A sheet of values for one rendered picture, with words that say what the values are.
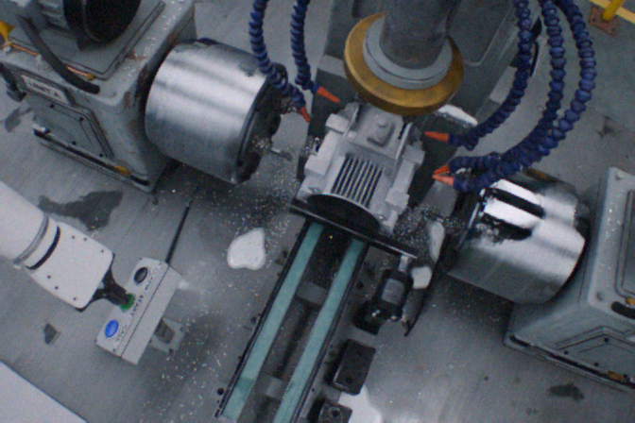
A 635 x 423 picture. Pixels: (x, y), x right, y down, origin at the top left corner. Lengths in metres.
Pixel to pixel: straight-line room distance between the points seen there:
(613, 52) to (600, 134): 1.59
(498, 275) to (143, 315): 0.60
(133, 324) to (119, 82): 0.42
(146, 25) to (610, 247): 0.93
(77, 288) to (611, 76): 2.73
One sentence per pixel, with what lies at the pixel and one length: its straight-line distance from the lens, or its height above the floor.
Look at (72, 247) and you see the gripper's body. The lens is 0.82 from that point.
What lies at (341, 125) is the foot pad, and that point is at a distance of 1.02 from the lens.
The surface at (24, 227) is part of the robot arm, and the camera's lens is 0.77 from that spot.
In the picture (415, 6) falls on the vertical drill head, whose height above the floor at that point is 1.47.
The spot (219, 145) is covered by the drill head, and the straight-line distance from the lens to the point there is 0.95.
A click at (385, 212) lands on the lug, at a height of 1.09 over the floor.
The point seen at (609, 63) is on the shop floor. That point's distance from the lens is 3.11.
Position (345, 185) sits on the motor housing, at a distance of 0.94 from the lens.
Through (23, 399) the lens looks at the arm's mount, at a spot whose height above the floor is 0.83.
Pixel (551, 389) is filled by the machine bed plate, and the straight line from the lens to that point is 1.30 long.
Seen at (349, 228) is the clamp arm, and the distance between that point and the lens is 0.98.
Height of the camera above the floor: 1.93
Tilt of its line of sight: 64 degrees down
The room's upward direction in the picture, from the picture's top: 12 degrees clockwise
